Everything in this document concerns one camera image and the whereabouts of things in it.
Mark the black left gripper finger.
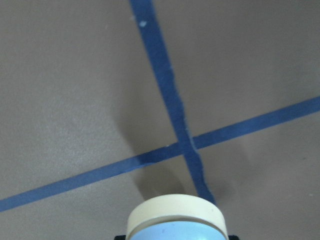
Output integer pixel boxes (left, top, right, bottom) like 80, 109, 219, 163
228, 235, 239, 240

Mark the light blue call bell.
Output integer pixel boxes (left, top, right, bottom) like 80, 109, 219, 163
125, 194, 229, 240

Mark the crossing blue tape strip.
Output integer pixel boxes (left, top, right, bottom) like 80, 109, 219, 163
0, 97, 320, 212

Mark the long blue tape strip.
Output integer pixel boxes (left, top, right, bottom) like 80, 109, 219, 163
129, 0, 216, 204

